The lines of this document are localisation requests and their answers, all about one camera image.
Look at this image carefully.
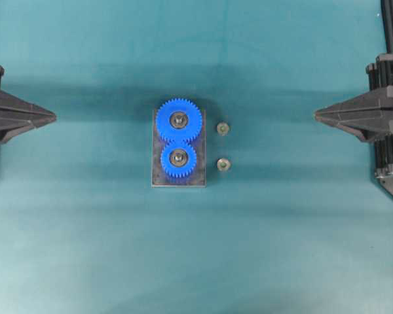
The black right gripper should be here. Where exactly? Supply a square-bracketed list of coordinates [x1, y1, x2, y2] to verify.
[314, 54, 393, 179]

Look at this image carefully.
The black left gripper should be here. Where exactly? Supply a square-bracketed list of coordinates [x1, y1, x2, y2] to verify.
[0, 65, 57, 145]

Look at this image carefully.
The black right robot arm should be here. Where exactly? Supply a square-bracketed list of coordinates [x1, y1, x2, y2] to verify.
[314, 1, 393, 179]

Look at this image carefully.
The large gear steel shaft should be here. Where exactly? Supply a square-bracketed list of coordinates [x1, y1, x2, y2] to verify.
[175, 115, 183, 125]

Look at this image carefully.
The large blue plastic gear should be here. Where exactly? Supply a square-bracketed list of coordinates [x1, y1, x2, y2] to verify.
[155, 98, 203, 142]

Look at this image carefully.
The small blue plastic gear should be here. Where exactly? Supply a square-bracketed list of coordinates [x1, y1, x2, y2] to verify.
[160, 142, 197, 179]

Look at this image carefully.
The grey metal base plate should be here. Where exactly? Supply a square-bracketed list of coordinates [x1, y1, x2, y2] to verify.
[151, 109, 207, 188]

